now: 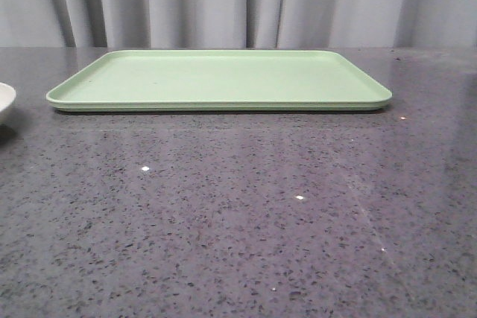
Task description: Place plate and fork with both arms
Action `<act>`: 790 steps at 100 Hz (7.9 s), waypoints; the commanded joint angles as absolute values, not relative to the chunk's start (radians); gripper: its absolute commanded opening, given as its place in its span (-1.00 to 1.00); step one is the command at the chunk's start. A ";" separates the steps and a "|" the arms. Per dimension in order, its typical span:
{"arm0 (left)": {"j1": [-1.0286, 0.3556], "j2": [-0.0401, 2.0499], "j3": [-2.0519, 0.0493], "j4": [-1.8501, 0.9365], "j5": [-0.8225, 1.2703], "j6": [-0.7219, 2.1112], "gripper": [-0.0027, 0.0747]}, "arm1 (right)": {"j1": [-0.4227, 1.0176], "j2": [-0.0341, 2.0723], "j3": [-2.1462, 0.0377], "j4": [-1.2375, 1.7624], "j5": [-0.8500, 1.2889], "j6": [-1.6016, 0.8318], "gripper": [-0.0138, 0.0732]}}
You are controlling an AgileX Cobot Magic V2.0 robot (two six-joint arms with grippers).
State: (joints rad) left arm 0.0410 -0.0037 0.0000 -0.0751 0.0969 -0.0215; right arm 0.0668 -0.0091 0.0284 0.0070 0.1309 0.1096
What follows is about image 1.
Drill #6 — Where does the light green plastic tray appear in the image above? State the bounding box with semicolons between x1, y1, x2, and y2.
46;50;392;112

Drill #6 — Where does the grey pleated curtain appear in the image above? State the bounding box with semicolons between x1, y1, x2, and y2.
1;0;476;48

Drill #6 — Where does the white round plate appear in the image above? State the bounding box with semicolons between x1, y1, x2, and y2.
0;83;16;125

